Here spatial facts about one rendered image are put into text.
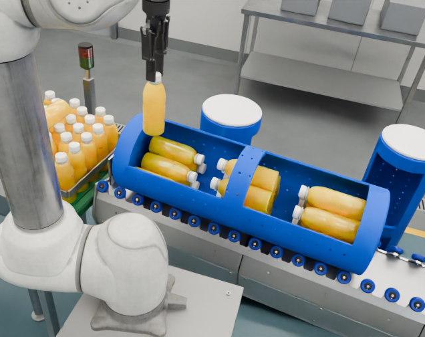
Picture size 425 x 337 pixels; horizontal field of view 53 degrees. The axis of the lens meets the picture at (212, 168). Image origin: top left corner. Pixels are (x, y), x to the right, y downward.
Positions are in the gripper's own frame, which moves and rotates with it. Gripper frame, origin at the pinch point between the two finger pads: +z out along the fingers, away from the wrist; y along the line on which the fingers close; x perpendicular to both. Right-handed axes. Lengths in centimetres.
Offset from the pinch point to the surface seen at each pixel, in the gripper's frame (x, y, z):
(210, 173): -16, 16, 45
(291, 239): -53, -9, 39
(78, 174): 27, -6, 47
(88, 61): 54, 39, 28
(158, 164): -1.0, 2.6, 37.7
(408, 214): -99, 71, 75
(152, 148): 4.0, 7.1, 35.6
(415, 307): -94, -6, 50
